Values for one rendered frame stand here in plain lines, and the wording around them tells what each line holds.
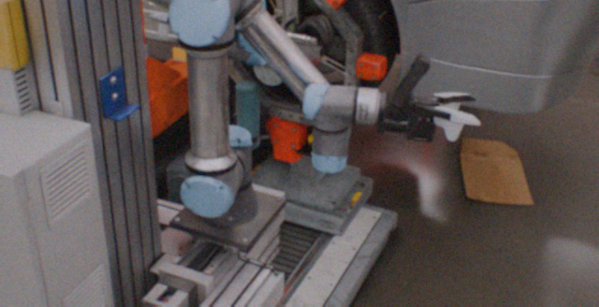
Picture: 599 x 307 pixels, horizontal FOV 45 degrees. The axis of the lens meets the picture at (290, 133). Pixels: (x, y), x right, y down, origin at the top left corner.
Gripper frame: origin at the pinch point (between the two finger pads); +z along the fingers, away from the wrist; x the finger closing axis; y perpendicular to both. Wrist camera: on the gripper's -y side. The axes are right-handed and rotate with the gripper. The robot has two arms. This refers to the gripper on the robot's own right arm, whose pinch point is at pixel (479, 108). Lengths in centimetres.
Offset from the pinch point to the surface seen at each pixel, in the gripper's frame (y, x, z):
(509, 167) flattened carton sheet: 96, -204, 40
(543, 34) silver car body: 5, -98, 27
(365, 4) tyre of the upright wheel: 3, -113, -32
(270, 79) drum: 29, -99, -62
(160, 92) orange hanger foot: 42, -109, -107
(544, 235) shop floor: 104, -150, 51
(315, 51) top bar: 15, -88, -45
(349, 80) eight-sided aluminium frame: 29, -107, -35
